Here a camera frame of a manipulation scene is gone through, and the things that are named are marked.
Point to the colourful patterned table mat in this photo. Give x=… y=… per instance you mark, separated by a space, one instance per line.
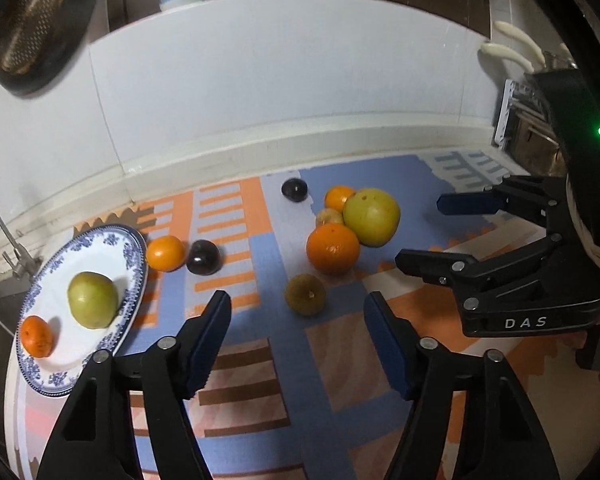
x=292 y=397

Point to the small tan fruit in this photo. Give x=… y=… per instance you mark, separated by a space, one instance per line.
x=328 y=215

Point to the cream pan handle upper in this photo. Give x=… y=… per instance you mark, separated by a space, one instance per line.
x=519 y=35

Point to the cream pan handle lower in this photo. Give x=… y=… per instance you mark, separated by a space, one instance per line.
x=507 y=54

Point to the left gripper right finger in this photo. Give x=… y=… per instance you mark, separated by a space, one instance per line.
x=392 y=338

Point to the large front orange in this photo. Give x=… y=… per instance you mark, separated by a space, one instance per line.
x=36 y=337

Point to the blue white porcelain plate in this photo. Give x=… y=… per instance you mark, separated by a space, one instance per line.
x=116 y=251

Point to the black perforated frying pan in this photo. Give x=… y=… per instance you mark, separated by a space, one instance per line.
x=38 y=38

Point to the dark plum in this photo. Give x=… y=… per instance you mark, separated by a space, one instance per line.
x=295 y=189
x=204 y=258

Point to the small brown-green fruit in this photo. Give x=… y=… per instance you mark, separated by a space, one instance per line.
x=305 y=294

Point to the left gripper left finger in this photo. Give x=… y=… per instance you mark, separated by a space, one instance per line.
x=211 y=328

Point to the yellow-green pomelo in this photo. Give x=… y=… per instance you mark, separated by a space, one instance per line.
x=374 y=216

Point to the steel cooking pot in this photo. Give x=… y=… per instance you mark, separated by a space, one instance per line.
x=533 y=146

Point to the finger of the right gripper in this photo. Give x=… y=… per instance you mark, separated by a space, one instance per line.
x=435 y=268
x=484 y=202

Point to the cream pan handle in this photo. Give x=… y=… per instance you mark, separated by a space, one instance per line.
x=507 y=54
x=519 y=35

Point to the green-yellow apple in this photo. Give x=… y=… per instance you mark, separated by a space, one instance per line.
x=93 y=300

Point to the metal shelf rack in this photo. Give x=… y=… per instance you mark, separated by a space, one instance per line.
x=519 y=99

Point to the small back orange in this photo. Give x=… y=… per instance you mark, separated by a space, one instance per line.
x=337 y=196

